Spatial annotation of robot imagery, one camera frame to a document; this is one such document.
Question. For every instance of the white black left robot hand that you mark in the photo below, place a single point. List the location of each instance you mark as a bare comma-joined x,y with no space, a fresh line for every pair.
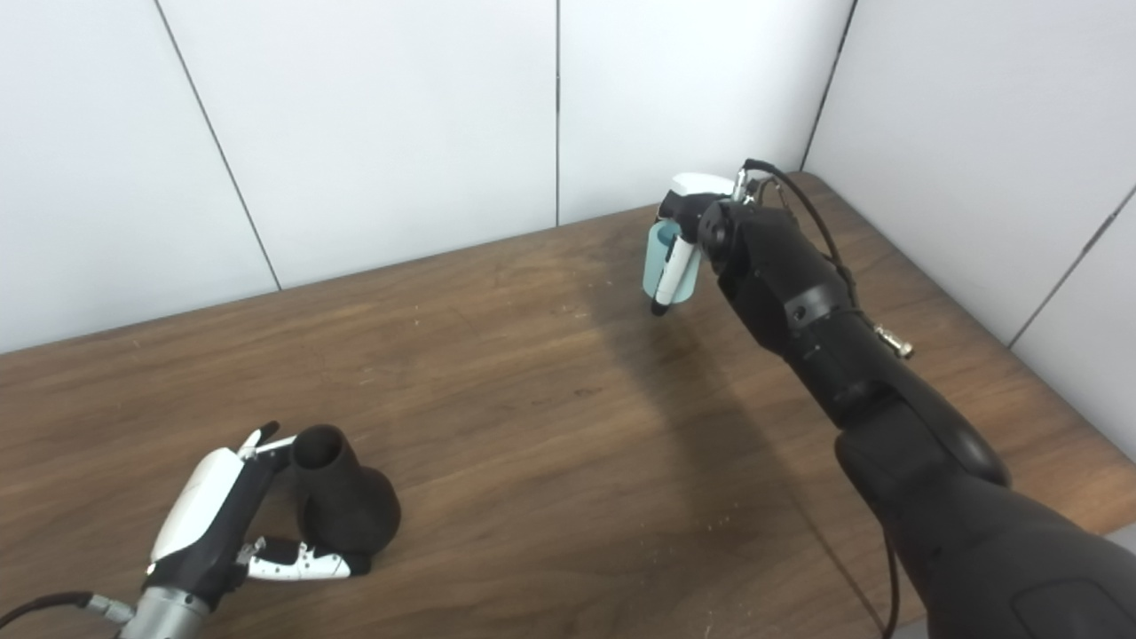
204,515

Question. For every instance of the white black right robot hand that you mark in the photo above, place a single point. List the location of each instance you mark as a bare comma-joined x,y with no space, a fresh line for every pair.
688,200

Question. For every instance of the black nozzle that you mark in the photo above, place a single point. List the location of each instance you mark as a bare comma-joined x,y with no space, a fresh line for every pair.
342,497

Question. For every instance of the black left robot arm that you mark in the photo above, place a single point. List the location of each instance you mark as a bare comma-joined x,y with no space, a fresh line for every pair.
164,617

